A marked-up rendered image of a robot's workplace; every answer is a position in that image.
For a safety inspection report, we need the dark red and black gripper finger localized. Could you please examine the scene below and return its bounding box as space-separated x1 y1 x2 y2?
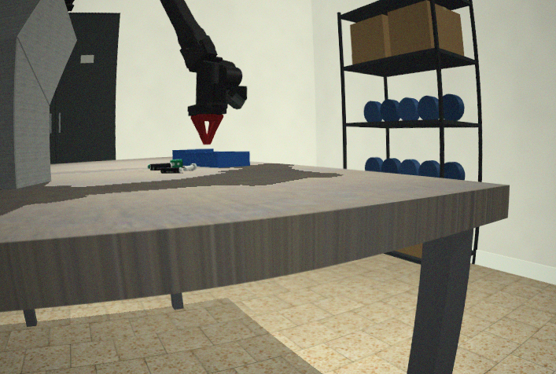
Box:
197 114 223 145
191 115 214 145

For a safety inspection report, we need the blue three-compartment bin rack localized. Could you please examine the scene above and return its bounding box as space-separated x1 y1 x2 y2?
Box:
172 148 250 168

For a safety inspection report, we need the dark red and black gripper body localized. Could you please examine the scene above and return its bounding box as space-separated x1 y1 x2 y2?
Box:
188 82 228 116

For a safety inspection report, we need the grey hex-head bolt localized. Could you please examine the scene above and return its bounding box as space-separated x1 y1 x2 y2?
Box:
183 163 197 171

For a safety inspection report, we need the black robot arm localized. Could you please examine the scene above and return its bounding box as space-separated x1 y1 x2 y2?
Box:
160 0 247 109

